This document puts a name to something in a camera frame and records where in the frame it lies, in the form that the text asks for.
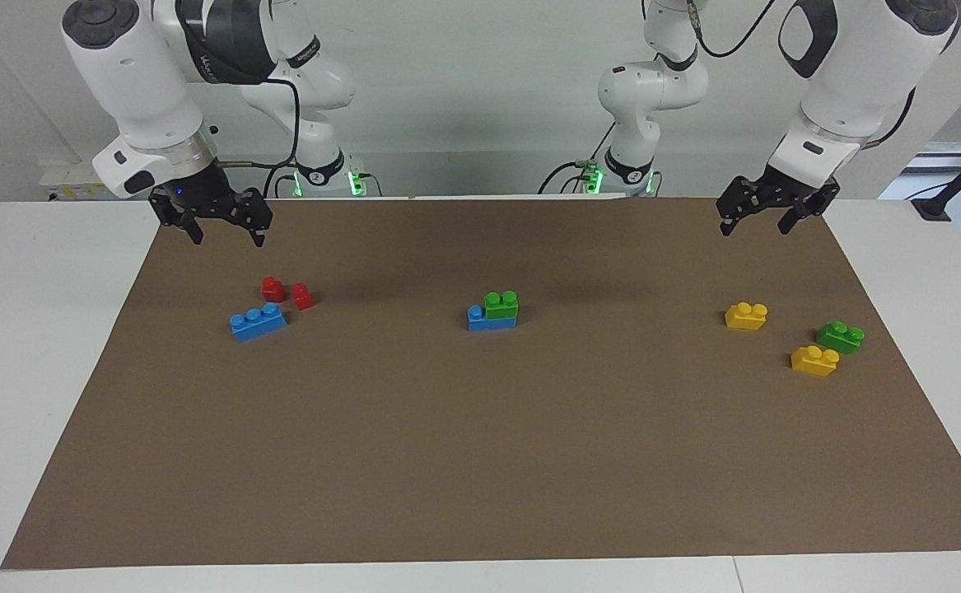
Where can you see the brown table mat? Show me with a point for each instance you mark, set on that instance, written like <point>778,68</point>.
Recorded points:
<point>480,453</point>

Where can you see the dark green toy block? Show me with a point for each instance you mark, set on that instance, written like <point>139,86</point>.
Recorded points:
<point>841,338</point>

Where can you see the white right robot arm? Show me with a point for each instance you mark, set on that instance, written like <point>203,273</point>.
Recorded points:
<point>126,74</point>

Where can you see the blue toy block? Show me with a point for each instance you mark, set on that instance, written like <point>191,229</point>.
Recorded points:
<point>258,324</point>
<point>480,321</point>

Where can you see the light green toy block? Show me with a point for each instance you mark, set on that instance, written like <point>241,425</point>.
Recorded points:
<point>501,306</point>

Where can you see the white wall power box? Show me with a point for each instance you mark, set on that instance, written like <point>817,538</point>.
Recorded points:
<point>85,177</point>

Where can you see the black clamp with rod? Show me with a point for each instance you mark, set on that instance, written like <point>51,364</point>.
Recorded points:
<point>933,206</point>

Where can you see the yellow toy block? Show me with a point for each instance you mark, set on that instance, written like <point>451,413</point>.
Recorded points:
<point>814,362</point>
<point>745,318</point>

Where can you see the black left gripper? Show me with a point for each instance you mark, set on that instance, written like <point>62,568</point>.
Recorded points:
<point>781,193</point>

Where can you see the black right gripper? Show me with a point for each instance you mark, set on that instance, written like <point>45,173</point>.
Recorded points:
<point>204,193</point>

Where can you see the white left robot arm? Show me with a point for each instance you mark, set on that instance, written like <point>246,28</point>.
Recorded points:
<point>859,74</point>

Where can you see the small red toy block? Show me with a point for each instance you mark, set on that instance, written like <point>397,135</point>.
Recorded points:
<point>303,298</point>
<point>272,290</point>

